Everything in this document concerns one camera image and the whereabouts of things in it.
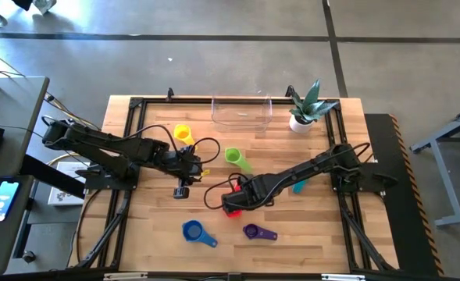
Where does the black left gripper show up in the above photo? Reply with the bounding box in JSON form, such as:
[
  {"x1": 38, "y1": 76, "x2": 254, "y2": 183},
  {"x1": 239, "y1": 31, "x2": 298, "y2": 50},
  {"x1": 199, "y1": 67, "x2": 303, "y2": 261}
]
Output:
[{"x1": 162, "y1": 144, "x2": 205, "y2": 200}]

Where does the orange measuring cup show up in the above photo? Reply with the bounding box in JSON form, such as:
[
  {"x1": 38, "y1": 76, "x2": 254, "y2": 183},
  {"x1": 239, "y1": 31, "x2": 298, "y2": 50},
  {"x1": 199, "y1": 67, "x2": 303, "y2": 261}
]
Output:
[{"x1": 223, "y1": 180, "x2": 244, "y2": 219}]

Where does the yellow measuring cup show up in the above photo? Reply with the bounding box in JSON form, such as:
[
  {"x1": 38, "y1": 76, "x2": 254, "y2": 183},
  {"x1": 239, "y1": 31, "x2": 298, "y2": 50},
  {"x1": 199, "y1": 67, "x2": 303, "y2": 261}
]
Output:
[{"x1": 173, "y1": 123, "x2": 197, "y2": 148}]

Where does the purple measuring cup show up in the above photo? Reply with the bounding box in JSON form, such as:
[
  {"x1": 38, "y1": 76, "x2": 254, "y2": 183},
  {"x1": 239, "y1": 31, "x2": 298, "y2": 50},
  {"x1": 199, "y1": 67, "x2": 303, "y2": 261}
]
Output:
[{"x1": 241, "y1": 222, "x2": 279, "y2": 242}]

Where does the green measuring cup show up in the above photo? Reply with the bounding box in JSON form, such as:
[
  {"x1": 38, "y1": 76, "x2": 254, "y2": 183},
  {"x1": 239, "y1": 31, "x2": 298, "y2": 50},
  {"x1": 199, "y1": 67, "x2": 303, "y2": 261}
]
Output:
[{"x1": 223, "y1": 147, "x2": 254, "y2": 174}]

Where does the blue measuring cup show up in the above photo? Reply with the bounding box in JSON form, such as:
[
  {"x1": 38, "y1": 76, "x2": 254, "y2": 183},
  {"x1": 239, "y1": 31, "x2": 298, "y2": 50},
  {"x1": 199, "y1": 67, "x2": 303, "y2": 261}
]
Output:
[{"x1": 181, "y1": 219, "x2": 219, "y2": 249}]

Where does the teal measuring cup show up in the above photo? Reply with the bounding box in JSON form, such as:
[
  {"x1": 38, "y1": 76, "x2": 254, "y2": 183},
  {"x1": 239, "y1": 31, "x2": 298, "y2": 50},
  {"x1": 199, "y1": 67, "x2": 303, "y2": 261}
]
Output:
[{"x1": 291, "y1": 179, "x2": 308, "y2": 195}]

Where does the clear plastic basket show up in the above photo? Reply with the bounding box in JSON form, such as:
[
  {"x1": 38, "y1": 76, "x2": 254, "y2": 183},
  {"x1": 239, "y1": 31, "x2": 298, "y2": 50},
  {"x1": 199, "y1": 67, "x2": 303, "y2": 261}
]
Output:
[{"x1": 210, "y1": 93, "x2": 274, "y2": 128}]

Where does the green plant in white pot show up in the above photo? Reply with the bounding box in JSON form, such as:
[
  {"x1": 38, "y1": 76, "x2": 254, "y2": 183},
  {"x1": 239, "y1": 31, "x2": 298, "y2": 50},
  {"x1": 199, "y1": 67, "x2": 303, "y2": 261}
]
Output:
[{"x1": 288, "y1": 78, "x2": 340, "y2": 135}]

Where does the white paper sheet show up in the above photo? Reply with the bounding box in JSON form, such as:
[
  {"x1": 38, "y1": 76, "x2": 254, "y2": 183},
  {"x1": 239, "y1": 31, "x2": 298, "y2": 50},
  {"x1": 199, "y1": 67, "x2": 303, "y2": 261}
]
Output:
[{"x1": 47, "y1": 160, "x2": 95, "y2": 207}]

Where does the black mat with hazard stripe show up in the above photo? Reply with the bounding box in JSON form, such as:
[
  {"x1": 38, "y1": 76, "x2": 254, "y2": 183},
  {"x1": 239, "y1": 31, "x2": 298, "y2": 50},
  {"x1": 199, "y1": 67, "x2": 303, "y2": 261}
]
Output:
[{"x1": 363, "y1": 112, "x2": 446, "y2": 279}]

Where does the smartphone with blue screen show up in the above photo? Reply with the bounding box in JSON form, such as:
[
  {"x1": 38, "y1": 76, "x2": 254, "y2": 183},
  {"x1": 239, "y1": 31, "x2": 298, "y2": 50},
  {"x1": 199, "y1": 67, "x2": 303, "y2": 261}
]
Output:
[{"x1": 0, "y1": 180, "x2": 21, "y2": 222}]

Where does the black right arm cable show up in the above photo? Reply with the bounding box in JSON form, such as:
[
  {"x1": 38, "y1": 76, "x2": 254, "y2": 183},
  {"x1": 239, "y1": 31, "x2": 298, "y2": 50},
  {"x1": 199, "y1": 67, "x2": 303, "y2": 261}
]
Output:
[{"x1": 202, "y1": 172, "x2": 254, "y2": 211}]

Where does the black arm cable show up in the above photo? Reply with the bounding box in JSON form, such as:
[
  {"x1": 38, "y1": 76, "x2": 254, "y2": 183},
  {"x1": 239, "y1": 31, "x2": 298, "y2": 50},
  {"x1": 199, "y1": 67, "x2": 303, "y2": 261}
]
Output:
[
  {"x1": 202, "y1": 172, "x2": 254, "y2": 211},
  {"x1": 134, "y1": 123, "x2": 222, "y2": 165}
]

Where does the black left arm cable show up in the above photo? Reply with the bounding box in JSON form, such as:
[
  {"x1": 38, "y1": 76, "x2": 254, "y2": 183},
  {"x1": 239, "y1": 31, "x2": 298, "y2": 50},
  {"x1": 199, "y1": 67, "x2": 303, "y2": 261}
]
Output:
[{"x1": 134, "y1": 123, "x2": 222, "y2": 165}]

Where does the black metal table frame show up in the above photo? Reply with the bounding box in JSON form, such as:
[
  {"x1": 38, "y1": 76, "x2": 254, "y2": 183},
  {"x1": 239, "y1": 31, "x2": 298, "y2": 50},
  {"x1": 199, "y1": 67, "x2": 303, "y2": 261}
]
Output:
[{"x1": 73, "y1": 86, "x2": 401, "y2": 274}]

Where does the silver bracket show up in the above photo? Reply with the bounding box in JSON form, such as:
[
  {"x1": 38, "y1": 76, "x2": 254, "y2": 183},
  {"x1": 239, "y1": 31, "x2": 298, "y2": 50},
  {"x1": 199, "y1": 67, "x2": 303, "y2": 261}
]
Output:
[
  {"x1": 103, "y1": 272, "x2": 149, "y2": 281},
  {"x1": 320, "y1": 273, "x2": 367, "y2": 281}
]

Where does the cable bundle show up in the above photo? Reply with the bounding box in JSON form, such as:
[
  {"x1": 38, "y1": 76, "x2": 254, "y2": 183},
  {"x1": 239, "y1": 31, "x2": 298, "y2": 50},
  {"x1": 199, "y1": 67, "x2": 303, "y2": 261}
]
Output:
[{"x1": 43, "y1": 91, "x2": 102, "y2": 132}]

